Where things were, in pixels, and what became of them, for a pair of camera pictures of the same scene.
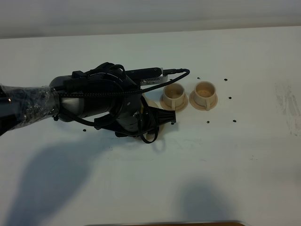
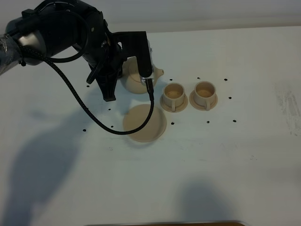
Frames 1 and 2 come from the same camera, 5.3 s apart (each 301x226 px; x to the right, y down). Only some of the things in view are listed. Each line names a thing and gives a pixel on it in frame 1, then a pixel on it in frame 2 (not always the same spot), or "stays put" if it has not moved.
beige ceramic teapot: (152, 101) → (130, 77)
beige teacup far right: (205, 93) stays put
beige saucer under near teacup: (178, 108) stays put
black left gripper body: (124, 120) → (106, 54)
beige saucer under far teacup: (198, 106) stays put
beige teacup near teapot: (173, 95) stays put
